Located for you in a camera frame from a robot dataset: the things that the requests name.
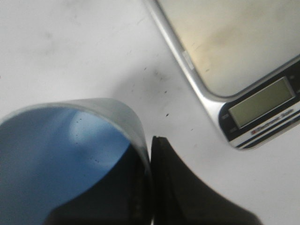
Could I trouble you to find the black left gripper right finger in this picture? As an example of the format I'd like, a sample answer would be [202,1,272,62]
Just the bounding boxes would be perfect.
[150,136,261,225]

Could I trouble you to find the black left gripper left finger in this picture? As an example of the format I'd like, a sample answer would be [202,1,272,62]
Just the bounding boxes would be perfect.
[44,145,152,225]

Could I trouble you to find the light blue plastic cup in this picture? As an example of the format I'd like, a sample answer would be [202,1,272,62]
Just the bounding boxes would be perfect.
[0,98,151,225]

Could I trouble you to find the silver digital kitchen scale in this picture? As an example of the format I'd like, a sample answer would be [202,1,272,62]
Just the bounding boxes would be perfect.
[145,0,300,150]

